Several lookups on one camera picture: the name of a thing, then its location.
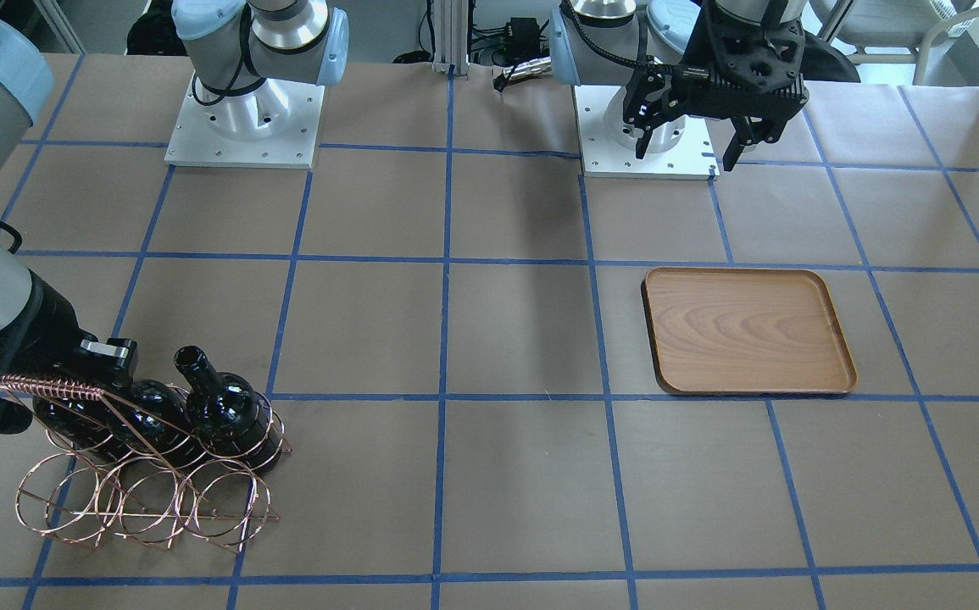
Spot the dark wine bottle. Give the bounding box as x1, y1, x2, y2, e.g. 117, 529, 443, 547
174, 345, 282, 475
108, 380, 205, 469
32, 396, 132, 463

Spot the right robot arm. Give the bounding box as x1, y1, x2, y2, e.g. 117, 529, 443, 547
0, 1, 350, 434

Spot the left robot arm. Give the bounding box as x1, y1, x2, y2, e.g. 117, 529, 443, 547
548, 1, 809, 180

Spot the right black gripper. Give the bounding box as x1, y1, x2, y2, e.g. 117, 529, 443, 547
0, 273, 139, 433

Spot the black power adapter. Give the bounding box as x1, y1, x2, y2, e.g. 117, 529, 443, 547
504, 17, 541, 49

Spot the copper wire wine basket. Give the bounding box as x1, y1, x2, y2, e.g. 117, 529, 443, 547
0, 374, 282, 553

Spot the white chair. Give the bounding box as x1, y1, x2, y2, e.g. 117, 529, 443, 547
808, 1, 979, 86

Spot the aluminium frame post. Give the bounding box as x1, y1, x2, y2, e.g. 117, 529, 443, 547
430, 0, 472, 77

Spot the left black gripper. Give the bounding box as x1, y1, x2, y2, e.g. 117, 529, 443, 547
622, 1, 809, 171

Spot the wooden tray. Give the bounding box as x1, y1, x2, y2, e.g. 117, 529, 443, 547
641, 267, 859, 395

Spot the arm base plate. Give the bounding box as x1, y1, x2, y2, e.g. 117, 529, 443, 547
164, 78, 325, 169
573, 86, 719, 180

